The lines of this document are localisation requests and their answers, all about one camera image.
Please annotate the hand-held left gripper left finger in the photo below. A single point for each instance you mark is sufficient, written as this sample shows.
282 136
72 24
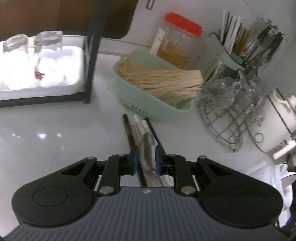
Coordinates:
136 162

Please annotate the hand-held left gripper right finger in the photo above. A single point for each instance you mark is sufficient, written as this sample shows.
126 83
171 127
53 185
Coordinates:
159 162

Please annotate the metal spoon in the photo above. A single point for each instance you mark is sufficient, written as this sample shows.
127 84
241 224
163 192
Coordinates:
148 150

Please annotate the wooden chopstick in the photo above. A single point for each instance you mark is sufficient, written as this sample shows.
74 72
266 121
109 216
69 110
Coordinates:
133 134

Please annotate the black chopstick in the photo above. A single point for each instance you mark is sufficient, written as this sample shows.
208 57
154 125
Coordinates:
155 133
127 126

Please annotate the green plastic basket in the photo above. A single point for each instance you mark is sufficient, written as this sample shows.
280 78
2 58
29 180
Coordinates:
138 102

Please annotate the dried noodles bundle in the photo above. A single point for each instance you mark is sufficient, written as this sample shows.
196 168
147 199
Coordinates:
166 81

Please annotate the clear stemmed glass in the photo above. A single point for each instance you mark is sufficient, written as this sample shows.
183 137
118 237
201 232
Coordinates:
219 87
245 88

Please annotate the black dish rack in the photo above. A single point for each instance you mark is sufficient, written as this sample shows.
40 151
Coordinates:
94 58

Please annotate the white drip tray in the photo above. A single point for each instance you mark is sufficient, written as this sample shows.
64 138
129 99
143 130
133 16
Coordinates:
69 69

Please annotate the white electric cooker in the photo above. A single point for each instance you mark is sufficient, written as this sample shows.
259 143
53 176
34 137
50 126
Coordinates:
275 125

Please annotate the green chopstick holder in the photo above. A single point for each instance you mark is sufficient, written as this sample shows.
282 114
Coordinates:
217 53

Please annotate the red-lidded plastic jar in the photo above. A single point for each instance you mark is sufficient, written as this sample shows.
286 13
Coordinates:
182 20

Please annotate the red-marked clear drinking glass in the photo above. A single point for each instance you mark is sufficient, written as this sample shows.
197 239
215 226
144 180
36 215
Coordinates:
48 41

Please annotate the brown cutting board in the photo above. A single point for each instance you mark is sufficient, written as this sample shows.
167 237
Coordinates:
69 16

